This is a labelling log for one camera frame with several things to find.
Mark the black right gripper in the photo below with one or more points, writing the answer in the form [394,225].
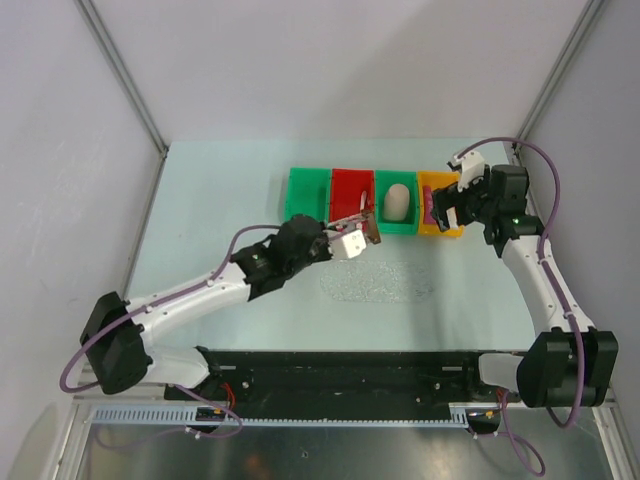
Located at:
[450,197]

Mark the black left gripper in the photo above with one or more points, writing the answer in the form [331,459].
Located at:
[327,251]

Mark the beige cup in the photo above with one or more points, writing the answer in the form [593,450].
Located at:
[396,203]

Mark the clear glass tray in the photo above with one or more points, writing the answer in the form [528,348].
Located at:
[376,282]

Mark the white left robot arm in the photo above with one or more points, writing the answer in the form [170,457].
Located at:
[122,339]

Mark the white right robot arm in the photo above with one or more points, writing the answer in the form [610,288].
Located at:
[571,361]

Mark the pink toothpaste tube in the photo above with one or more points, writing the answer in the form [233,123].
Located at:
[428,205]

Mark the red plastic bin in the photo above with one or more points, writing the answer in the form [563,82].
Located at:
[346,188]

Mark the green plastic bin with cup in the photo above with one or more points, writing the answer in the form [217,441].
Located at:
[384,180]

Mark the green plastic bin far left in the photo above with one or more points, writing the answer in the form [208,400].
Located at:
[308,193]

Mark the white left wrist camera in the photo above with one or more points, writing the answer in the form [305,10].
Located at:
[347,245]

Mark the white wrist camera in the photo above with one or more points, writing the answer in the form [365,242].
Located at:
[470,166]
[347,245]

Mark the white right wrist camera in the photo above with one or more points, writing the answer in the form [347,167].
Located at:
[470,166]

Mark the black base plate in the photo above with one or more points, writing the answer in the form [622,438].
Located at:
[344,382]

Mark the aluminium frame post right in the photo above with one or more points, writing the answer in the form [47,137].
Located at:
[572,47]

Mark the aluminium frame post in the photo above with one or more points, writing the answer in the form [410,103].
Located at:
[122,74]
[572,47]

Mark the grey slotted cable duct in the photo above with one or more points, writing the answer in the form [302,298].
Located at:
[196,415]

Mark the aluminium frame post left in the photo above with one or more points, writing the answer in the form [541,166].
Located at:
[122,74]

